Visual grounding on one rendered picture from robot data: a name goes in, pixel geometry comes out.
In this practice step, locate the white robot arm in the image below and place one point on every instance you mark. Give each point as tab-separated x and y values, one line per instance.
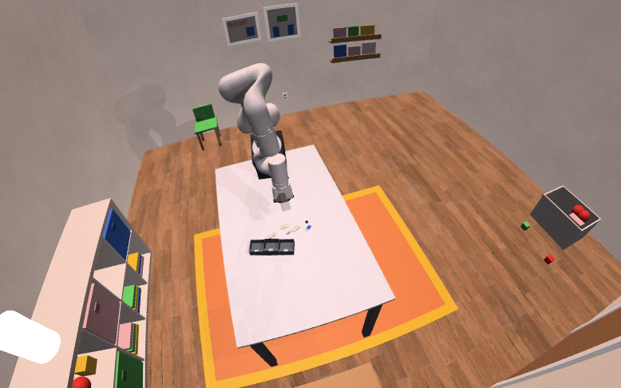
249	87

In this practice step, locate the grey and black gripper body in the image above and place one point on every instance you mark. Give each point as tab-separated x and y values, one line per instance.
277	191

